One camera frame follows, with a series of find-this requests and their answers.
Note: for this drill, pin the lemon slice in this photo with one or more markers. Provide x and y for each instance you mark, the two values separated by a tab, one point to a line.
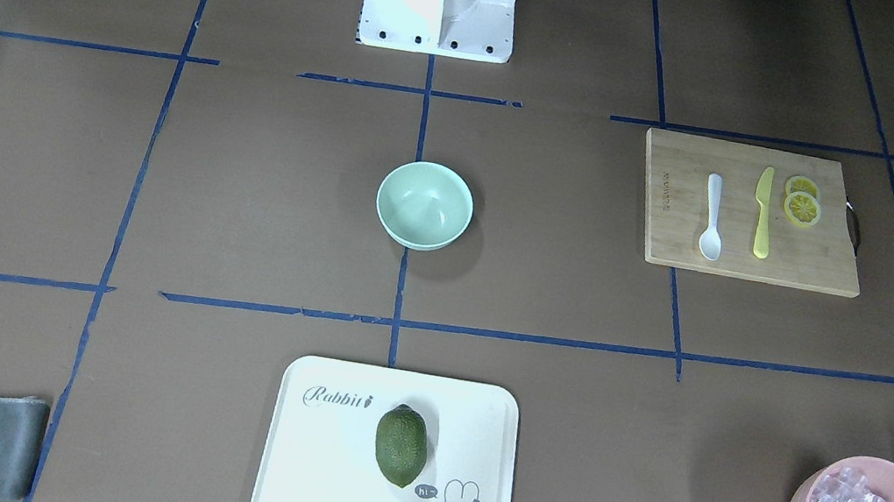
802	209
800	183

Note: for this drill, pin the green lime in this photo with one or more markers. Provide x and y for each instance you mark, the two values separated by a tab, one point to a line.
401	445

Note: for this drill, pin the white plastic spoon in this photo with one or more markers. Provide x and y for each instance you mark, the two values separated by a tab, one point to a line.
709	243

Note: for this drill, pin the bamboo cutting board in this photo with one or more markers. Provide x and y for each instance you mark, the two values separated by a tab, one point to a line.
819	259

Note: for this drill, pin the light green bowl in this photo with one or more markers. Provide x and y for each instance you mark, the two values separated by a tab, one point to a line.
424	206

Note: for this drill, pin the yellow plastic knife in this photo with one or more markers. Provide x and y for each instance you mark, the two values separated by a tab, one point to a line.
761	238

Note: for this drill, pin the cream rabbit tray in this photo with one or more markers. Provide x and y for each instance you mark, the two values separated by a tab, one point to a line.
347	432

